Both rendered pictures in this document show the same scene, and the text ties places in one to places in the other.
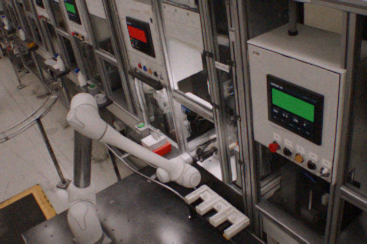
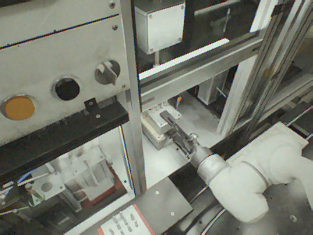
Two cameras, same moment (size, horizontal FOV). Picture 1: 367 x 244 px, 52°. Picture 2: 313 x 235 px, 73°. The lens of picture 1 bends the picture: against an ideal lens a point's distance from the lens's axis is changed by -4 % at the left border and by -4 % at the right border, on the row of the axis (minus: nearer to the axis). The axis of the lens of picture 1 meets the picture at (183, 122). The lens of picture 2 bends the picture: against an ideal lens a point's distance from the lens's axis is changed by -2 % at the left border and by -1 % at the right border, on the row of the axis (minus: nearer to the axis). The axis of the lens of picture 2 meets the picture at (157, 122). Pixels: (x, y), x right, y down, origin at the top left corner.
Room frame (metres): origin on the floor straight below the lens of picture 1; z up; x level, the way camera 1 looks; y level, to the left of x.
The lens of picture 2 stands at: (1.92, 0.33, 1.61)
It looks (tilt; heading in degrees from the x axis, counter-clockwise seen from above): 50 degrees down; 265
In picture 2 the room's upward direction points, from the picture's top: straight up
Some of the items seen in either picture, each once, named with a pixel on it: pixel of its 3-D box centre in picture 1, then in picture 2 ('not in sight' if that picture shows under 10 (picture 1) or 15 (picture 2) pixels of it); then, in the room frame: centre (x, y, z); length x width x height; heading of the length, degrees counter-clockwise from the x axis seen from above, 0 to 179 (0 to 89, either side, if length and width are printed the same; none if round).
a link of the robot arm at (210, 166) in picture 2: (185, 161); (212, 168); (1.72, 0.03, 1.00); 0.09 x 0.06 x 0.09; 31
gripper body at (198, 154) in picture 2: (195, 154); (196, 152); (1.76, -0.04, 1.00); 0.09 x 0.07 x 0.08; 121
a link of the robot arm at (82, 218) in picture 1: (83, 220); not in sight; (1.55, 0.64, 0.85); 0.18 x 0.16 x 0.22; 11
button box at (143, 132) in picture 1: (144, 133); not in sight; (2.13, 0.26, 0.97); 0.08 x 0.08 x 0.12; 30
